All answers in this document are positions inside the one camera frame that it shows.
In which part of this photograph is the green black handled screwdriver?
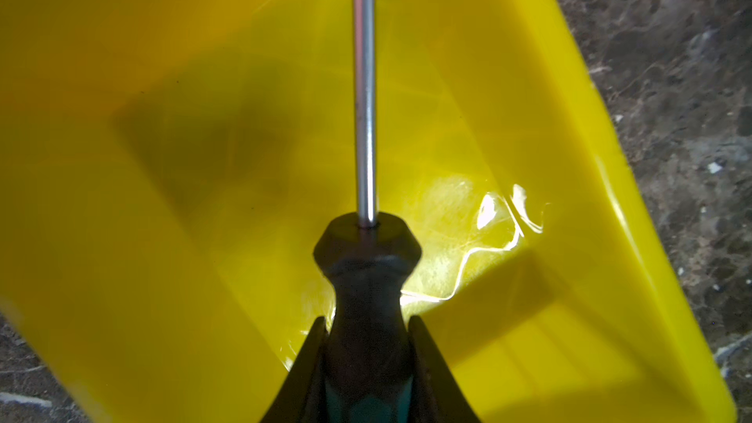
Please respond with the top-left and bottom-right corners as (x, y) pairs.
(313, 0), (421, 422)

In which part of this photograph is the yellow plastic bin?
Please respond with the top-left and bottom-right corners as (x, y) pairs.
(1, 0), (736, 422)

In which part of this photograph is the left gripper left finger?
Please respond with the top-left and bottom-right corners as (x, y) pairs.
(260, 316), (328, 423)

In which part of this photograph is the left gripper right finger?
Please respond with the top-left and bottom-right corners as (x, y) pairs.
(407, 315), (480, 423)

